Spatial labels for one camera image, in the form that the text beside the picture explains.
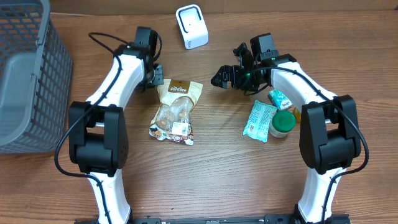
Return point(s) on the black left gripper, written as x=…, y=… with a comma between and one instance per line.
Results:
x=159, y=79

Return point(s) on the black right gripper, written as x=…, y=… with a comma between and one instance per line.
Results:
x=236, y=71

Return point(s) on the teal tissue pack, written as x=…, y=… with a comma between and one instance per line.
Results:
x=279, y=100

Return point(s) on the brown snack pouch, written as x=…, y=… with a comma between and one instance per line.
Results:
x=173, y=120

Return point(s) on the teal wipes packet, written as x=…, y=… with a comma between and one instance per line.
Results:
x=257, y=126

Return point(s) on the green lid jar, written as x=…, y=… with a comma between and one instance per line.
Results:
x=281, y=124

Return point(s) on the yellow dish soap bottle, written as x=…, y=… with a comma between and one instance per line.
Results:
x=297, y=115

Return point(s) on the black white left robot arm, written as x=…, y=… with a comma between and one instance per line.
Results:
x=97, y=134

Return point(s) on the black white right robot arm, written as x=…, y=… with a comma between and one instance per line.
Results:
x=329, y=133

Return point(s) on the white barcode scanner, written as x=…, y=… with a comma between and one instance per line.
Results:
x=192, y=26

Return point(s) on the grey plastic basket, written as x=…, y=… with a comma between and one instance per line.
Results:
x=36, y=77

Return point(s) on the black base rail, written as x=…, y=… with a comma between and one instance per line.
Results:
x=211, y=220

